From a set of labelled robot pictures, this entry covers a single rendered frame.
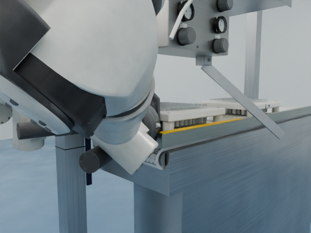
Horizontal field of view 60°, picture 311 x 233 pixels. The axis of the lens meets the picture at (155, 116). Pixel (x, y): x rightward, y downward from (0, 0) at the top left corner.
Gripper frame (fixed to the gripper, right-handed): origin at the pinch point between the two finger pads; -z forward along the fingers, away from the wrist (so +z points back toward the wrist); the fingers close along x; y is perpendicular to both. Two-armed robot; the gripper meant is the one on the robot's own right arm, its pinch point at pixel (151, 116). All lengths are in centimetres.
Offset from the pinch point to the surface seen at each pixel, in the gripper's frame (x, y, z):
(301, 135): 16, 52, -68
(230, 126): 4.6, 19.1, -15.5
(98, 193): 96, -93, -161
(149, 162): 9.5, 1.0, 6.5
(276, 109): 3, 38, -51
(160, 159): 8.5, 3.8, 7.3
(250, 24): -39, 31, -96
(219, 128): 4.4, 16.0, -10.4
